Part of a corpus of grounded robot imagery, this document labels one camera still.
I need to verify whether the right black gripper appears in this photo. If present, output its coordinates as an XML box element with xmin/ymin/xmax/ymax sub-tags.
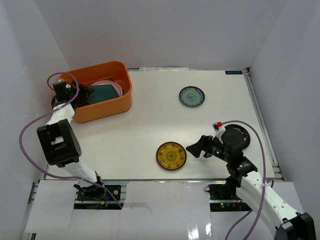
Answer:
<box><xmin>186</xmin><ymin>133</ymin><xmax>231</xmax><ymax>164</ymax></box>

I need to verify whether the teal square plate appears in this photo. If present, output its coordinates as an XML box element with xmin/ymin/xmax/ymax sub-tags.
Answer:
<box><xmin>87</xmin><ymin>85</ymin><xmax>119</xmax><ymax>105</ymax></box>

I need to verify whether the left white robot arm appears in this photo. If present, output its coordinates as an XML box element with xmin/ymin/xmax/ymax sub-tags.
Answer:
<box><xmin>36</xmin><ymin>79</ymin><xmax>106</xmax><ymax>200</ymax></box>

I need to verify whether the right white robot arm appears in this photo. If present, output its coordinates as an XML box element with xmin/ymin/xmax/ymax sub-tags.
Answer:
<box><xmin>186</xmin><ymin>133</ymin><xmax>316</xmax><ymax>240</ymax></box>

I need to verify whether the orange plastic bin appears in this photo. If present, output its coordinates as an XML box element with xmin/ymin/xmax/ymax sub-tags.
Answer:
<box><xmin>57</xmin><ymin>61</ymin><xmax>133</xmax><ymax>124</ymax></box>

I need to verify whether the black round plate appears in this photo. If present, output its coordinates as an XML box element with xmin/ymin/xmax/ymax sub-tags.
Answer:
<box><xmin>221</xmin><ymin>124</ymin><xmax>251</xmax><ymax>150</ymax></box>

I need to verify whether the yellow patterned round plate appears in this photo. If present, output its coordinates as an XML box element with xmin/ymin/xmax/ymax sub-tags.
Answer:
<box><xmin>155</xmin><ymin>141</ymin><xmax>187</xmax><ymax>171</ymax></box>

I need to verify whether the blue patterned small plate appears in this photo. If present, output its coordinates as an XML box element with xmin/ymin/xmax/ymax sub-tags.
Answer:
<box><xmin>178</xmin><ymin>86</ymin><xmax>206</xmax><ymax>108</ymax></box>

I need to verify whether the blue table label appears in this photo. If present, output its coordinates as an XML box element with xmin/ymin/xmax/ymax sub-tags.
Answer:
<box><xmin>225</xmin><ymin>70</ymin><xmax>243</xmax><ymax>75</ymax></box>

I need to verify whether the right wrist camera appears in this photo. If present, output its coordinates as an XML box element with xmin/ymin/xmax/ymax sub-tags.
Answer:
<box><xmin>212</xmin><ymin>122</ymin><xmax>226</xmax><ymax>144</ymax></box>

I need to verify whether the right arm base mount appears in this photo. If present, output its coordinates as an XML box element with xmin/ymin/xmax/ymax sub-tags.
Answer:
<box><xmin>204</xmin><ymin>178</ymin><xmax>251</xmax><ymax>213</ymax></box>

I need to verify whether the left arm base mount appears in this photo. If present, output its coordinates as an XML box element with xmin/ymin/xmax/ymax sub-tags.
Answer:
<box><xmin>73</xmin><ymin>184</ymin><xmax>125</xmax><ymax>210</ymax></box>

